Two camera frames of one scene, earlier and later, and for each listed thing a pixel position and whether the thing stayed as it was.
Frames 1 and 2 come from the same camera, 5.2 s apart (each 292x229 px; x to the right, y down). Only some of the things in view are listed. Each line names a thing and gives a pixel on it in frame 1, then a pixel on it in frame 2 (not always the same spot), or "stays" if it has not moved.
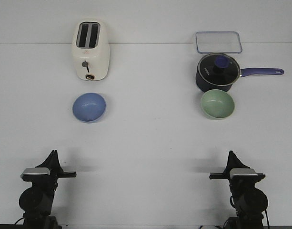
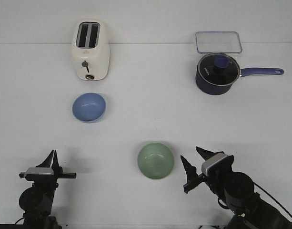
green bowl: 217,104 -> 156,161
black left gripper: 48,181 stays
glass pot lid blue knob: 219,69 stays
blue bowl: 89,107 stays
